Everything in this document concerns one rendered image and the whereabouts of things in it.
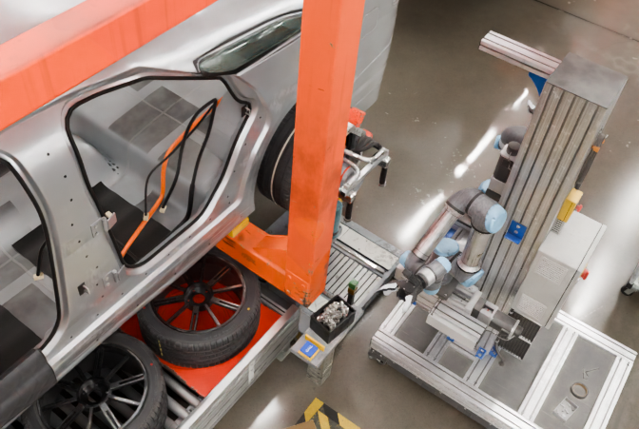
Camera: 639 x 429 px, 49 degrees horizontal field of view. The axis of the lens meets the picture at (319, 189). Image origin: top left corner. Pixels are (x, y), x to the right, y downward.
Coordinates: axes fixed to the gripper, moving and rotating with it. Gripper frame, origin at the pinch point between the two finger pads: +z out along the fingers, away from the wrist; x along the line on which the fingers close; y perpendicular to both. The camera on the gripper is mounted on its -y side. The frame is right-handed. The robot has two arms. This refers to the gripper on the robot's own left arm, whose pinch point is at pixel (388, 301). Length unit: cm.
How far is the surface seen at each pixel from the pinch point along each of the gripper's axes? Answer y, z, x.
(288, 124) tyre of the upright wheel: -7, -41, 116
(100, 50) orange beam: -147, 88, 13
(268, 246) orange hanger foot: 37, -2, 87
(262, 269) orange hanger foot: 52, 2, 88
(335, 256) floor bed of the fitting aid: 105, -66, 107
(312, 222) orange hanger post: -4, -4, 53
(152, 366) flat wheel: 62, 75, 82
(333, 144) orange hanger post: -50, -10, 46
